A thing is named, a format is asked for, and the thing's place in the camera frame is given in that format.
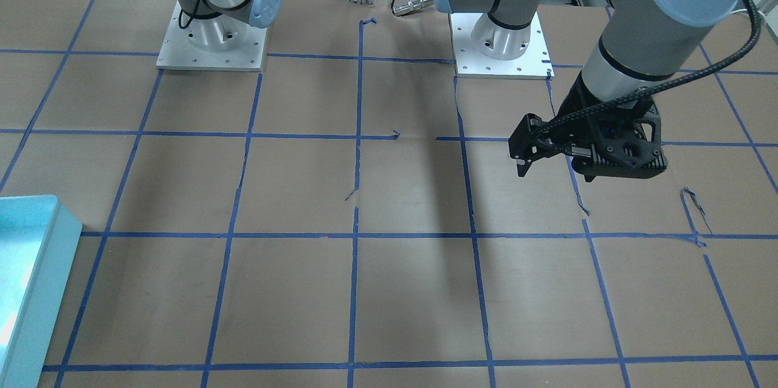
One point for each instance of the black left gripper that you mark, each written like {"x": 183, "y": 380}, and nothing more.
{"x": 572, "y": 109}

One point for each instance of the light blue storage bin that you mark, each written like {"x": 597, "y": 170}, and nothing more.
{"x": 39, "y": 237}

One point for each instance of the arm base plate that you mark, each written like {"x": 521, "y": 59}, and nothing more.
{"x": 219, "y": 44}
{"x": 483, "y": 50}

